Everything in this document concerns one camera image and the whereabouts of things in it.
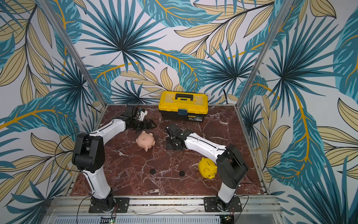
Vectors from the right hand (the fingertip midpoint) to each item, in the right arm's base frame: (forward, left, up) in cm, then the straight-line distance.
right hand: (169, 145), depth 86 cm
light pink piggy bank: (+5, +15, -1) cm, 16 cm away
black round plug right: (-14, -8, -8) cm, 18 cm away
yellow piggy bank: (-15, -22, 0) cm, 26 cm away
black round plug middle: (-12, +10, -10) cm, 19 cm away
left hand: (+13, +12, +1) cm, 18 cm away
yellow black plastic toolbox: (+27, -10, +7) cm, 29 cm away
